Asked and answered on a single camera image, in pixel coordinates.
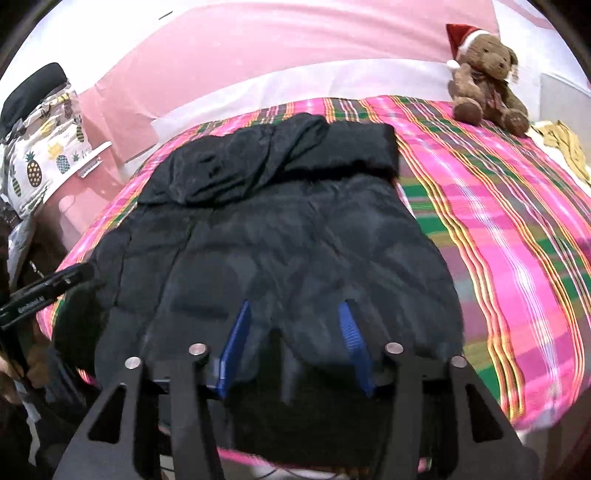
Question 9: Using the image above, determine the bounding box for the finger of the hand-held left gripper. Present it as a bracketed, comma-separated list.
[39, 262, 95, 301]

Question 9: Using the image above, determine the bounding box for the yellow cloth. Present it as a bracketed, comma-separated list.
[531, 120, 591, 185]

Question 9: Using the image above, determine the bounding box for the black cushion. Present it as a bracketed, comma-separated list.
[0, 62, 69, 134]

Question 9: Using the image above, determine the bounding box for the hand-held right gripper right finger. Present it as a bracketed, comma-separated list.
[338, 300, 540, 480]

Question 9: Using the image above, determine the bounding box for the white board panel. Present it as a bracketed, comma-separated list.
[538, 71, 591, 125]

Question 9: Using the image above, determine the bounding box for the brown teddy bear santa hat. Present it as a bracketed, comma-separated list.
[445, 23, 531, 138]

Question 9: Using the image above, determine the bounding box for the pineapple print cloth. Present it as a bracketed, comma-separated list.
[0, 90, 93, 220]

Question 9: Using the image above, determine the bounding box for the pink green plaid blanket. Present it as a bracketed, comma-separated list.
[37, 95, 591, 462]

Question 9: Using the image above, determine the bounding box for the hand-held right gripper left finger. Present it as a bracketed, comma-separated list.
[53, 300, 252, 480]

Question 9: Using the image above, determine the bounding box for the black puffer jacket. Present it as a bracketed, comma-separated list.
[51, 113, 465, 467]

